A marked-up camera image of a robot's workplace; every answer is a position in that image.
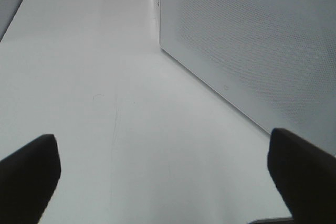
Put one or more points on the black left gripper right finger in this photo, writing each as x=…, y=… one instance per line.
x=304, y=175

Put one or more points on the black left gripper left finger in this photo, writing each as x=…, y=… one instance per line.
x=29, y=177

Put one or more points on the white microwave door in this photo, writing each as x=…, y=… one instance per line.
x=274, y=60

